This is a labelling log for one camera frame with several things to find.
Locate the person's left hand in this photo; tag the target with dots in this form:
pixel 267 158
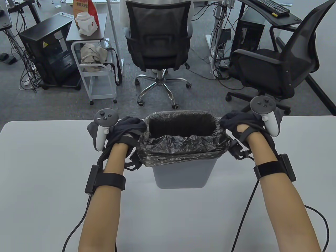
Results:
pixel 126 131

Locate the person's right hand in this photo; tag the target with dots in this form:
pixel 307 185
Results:
pixel 233 120

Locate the black plastic garbage bag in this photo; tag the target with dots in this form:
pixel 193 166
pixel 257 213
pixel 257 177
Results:
pixel 181 149

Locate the person's right forearm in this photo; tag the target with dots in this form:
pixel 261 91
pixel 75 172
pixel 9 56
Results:
pixel 283 210

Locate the black forearm band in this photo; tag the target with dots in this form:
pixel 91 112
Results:
pixel 107 181
pixel 273 168

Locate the beige cloth bag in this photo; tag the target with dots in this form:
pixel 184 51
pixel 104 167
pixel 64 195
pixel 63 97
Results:
pixel 92 56

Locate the white plastic bag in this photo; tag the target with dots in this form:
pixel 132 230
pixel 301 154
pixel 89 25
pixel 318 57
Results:
pixel 85 23

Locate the orange paper bag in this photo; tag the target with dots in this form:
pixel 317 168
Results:
pixel 90 8

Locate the grey handheld controller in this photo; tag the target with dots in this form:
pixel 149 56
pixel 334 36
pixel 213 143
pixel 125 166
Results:
pixel 262 103
pixel 105 116

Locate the grey plastic trash bin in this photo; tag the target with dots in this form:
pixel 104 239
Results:
pixel 181 173

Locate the black computer tower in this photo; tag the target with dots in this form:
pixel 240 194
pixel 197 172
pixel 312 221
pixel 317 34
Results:
pixel 248 34

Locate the black office chair chrome base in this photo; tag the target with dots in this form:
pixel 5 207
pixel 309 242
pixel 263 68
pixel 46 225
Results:
pixel 157 31

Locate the white rolling cart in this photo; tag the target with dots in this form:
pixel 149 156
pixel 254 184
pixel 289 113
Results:
pixel 86 31

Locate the black glass computer cabinet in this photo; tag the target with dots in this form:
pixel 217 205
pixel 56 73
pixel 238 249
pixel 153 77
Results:
pixel 47 52

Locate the black keyboard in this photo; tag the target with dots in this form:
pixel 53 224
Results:
pixel 273 6

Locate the black foot pedal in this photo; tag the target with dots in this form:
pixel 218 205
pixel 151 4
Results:
pixel 8 58

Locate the white desk frame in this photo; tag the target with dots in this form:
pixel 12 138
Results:
pixel 113 26

